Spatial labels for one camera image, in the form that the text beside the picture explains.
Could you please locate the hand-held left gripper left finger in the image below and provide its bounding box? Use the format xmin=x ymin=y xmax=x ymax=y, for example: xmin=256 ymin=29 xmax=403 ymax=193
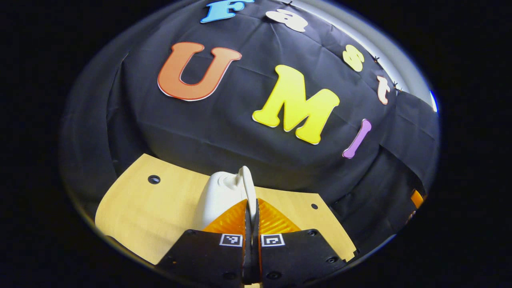
xmin=155 ymin=199 xmax=253 ymax=288

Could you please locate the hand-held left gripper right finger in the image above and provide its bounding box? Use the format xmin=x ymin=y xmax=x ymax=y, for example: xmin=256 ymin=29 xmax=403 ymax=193
xmin=252 ymin=199 xmax=347 ymax=288

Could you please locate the black backdrop cloth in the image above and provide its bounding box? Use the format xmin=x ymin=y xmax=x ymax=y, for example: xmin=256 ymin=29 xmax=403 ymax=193
xmin=59 ymin=0 xmax=440 ymax=256

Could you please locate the white suitcase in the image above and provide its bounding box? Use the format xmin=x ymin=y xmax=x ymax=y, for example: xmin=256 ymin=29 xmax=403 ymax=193
xmin=194 ymin=166 xmax=258 ymax=231

